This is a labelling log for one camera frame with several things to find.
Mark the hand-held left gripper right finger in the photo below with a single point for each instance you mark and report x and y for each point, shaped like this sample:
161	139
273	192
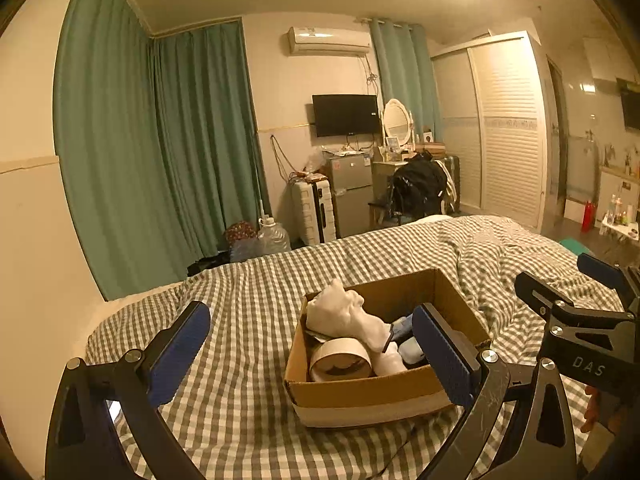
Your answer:
442	355

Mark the small white table with bottles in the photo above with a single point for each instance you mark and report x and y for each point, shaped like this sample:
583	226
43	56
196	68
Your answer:
620	222

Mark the black television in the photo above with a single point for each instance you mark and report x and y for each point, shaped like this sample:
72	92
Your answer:
345	115

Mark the black backpack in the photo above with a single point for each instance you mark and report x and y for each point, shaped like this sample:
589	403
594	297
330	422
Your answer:
417	185

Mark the clear plastic bag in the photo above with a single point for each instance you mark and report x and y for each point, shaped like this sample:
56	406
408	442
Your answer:
314	165

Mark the white sock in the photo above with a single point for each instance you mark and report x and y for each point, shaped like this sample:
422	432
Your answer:
345	315

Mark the tape roll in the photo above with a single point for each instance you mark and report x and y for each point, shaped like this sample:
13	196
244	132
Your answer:
340	349

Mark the white louvred wardrobe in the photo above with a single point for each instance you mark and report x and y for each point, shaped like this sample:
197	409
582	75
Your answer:
505	125

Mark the red patterned bag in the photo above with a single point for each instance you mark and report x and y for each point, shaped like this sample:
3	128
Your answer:
240	232

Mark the clear water jug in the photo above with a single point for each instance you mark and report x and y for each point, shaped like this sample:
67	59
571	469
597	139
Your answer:
273	237

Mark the grey suitcase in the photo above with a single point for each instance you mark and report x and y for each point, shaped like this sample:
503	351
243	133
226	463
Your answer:
451	175

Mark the cardboard box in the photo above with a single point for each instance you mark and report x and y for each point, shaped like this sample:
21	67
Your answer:
360	395

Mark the oval white mirror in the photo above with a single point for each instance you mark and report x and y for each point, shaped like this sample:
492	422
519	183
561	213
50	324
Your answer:
397	117

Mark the dressing table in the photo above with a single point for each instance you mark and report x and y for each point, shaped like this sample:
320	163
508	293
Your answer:
387	175

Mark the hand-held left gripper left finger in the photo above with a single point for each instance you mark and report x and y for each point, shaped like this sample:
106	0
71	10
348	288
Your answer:
180	355

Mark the person's right hand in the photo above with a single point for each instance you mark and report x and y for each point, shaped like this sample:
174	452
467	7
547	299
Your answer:
591	410

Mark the narrow green curtain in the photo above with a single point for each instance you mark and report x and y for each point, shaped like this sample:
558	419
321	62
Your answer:
405	70

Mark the white suitcase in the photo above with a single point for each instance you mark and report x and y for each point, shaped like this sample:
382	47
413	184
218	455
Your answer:
312	210

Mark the white air conditioner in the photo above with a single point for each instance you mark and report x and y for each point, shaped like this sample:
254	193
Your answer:
327	41

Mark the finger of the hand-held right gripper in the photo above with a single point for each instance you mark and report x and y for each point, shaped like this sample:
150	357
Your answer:
540	292
600	270

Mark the red fire extinguisher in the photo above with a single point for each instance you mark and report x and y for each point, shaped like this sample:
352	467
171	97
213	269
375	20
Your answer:
588	216

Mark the grey fridge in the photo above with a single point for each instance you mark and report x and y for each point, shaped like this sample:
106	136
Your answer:
350	195

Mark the checked blanket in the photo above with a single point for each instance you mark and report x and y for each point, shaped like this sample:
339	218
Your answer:
250	285

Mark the smartphone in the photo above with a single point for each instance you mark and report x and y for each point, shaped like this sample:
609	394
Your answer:
113	410

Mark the dark range hood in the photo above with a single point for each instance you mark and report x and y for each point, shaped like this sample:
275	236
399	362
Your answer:
630	102

